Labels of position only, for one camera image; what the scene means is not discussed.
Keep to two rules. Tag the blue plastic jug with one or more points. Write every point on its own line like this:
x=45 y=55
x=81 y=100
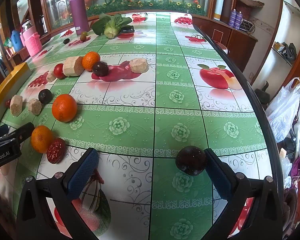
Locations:
x=16 y=41

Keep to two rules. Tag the red tomato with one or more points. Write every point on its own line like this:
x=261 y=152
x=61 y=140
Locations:
x=58 y=71

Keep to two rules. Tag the purple thermos bottle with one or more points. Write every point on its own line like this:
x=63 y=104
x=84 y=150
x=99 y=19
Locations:
x=79 y=16

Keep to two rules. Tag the large orange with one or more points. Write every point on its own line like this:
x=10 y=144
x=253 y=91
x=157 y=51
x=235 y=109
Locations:
x=64 y=108

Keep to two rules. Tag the white plastic bag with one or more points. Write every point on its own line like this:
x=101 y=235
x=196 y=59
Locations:
x=283 y=109

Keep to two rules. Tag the small dark olive fruit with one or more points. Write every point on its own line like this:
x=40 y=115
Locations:
x=67 y=40

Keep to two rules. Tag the small orange mandarin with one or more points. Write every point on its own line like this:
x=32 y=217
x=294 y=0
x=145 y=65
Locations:
x=41 y=138

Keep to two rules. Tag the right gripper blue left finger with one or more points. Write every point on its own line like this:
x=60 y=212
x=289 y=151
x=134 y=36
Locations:
x=67 y=186

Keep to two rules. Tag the green bok choy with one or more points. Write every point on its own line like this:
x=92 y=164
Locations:
x=112 y=25

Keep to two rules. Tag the dark avocado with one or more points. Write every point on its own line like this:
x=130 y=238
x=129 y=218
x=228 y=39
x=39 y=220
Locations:
x=45 y=96

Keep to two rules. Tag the red strawberry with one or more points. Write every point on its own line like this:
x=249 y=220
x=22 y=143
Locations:
x=56 y=151

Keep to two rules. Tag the yellow rimmed white tray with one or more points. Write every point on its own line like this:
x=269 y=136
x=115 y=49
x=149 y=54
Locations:
x=12 y=83

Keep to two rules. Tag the tiny beige sugarcane piece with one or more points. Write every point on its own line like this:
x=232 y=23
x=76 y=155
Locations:
x=50 y=76

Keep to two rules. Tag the pink crochet covered jar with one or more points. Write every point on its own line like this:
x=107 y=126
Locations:
x=32 y=41

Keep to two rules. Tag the dark purple plum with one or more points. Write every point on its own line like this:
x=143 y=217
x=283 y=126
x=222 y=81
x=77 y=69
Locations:
x=100 y=68

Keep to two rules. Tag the purple striped bottles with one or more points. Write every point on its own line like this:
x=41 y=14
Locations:
x=235 y=19

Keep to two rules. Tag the small red date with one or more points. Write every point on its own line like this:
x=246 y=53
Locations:
x=7 y=103

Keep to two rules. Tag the orange tangerine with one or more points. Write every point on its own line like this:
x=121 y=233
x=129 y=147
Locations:
x=89 y=60

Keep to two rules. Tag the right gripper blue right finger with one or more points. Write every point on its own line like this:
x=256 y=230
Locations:
x=232 y=187

